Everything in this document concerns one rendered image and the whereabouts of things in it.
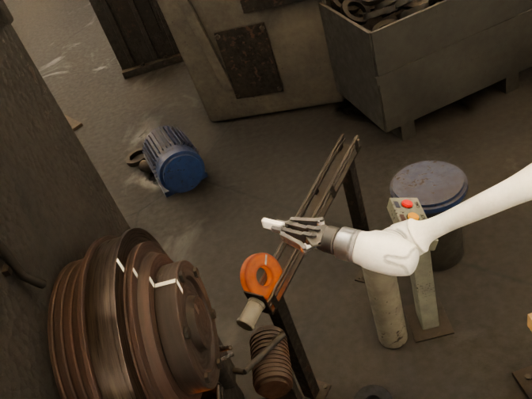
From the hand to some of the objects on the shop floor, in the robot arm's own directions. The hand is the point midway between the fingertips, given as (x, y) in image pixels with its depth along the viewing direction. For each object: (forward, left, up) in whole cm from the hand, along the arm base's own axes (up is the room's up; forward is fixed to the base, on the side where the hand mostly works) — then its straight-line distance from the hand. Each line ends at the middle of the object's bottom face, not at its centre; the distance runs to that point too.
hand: (273, 225), depth 161 cm
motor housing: (+18, +6, -96) cm, 98 cm away
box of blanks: (-151, -166, -103) cm, 246 cm away
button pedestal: (-49, -11, -98) cm, 110 cm away
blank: (-10, +12, -96) cm, 98 cm away
